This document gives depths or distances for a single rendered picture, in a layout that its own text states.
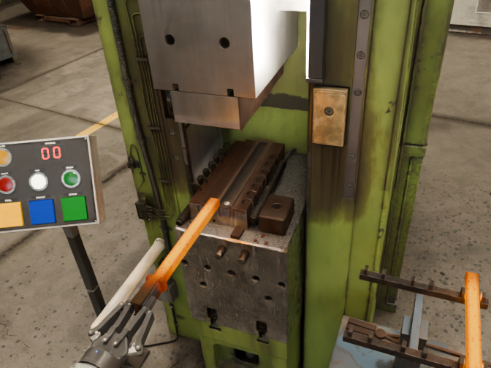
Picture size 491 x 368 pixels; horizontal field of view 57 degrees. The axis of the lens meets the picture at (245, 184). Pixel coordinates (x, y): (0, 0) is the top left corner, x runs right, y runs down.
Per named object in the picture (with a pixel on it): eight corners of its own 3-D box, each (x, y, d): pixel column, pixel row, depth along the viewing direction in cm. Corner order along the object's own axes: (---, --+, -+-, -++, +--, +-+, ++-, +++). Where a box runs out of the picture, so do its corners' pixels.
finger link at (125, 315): (111, 354, 93) (105, 353, 94) (136, 311, 102) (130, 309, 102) (107, 342, 91) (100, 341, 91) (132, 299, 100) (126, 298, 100)
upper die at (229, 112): (240, 130, 122) (237, 97, 117) (174, 122, 128) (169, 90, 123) (283, 73, 154) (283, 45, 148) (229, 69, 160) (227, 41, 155)
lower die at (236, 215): (248, 229, 142) (245, 208, 137) (191, 218, 149) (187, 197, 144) (285, 161, 174) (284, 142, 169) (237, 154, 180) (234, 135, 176)
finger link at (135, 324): (109, 343, 91) (115, 345, 90) (142, 302, 99) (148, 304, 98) (115, 355, 93) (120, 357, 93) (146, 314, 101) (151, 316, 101)
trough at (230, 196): (231, 209, 140) (231, 205, 139) (215, 206, 142) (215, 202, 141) (272, 143, 172) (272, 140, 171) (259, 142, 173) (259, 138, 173)
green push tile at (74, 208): (87, 219, 141) (84, 195, 140) (63, 222, 141) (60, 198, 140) (89, 218, 143) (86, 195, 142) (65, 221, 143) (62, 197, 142)
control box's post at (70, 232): (122, 369, 207) (49, 174, 146) (115, 366, 208) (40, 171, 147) (126, 361, 210) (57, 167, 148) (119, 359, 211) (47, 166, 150)
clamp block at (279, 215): (284, 236, 139) (284, 220, 135) (258, 231, 141) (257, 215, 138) (294, 213, 148) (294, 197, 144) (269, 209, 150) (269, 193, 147)
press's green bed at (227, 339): (288, 413, 186) (287, 343, 159) (205, 386, 198) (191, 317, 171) (318, 310, 228) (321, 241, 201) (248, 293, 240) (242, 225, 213)
